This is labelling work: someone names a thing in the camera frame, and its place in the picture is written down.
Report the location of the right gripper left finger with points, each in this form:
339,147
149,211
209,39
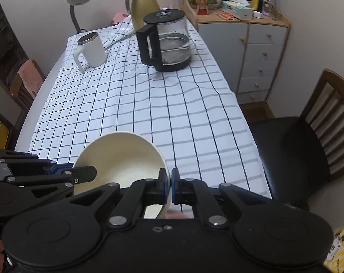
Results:
138,197

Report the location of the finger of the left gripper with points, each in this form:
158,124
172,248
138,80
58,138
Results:
75,175

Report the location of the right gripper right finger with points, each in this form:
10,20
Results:
196,193

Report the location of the cream plastic bowl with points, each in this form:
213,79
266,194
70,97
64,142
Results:
121,157

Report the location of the yellow cushion chair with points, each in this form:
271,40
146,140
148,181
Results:
8,134

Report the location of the checkered white tablecloth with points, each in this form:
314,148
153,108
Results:
190,115

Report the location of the wooden chair with pink towel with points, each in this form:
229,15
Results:
26,84

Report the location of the dark wooden chair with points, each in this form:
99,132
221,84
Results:
301,154

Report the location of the glass electric kettle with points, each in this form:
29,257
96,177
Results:
164,40

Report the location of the grey drawer cabinet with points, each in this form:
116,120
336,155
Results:
248,52

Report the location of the pink cloth on table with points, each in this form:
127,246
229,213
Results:
118,18

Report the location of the yellow cartoon tissue box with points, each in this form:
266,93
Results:
334,261

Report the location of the gold thermos jug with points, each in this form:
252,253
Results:
138,9

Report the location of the tissue pack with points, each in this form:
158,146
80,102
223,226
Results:
240,9

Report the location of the white mug with handle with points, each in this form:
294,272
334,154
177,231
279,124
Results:
92,49

